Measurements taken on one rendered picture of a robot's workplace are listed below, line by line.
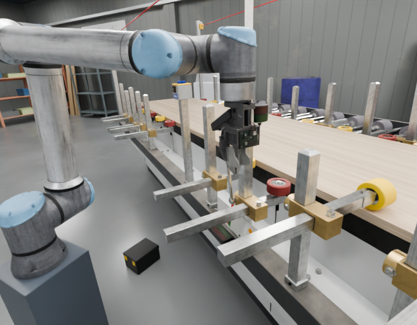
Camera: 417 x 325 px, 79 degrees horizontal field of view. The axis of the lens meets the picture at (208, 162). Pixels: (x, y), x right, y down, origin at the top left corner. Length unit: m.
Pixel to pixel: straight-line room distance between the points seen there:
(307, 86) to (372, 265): 4.00
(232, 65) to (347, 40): 4.84
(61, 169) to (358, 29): 5.04
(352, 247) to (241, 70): 0.62
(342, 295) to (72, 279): 0.98
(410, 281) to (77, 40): 0.80
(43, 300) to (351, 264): 1.06
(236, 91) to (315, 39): 4.86
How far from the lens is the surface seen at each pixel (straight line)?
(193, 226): 0.76
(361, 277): 0.95
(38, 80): 1.05
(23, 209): 1.08
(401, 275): 0.57
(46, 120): 1.07
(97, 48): 0.65
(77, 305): 1.31
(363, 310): 0.95
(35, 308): 1.19
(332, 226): 0.63
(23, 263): 1.19
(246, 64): 0.63
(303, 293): 0.82
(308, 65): 5.46
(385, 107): 5.51
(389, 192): 0.82
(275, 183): 0.90
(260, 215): 0.84
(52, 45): 0.75
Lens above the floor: 1.30
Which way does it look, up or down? 21 degrees down
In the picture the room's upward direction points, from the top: 3 degrees counter-clockwise
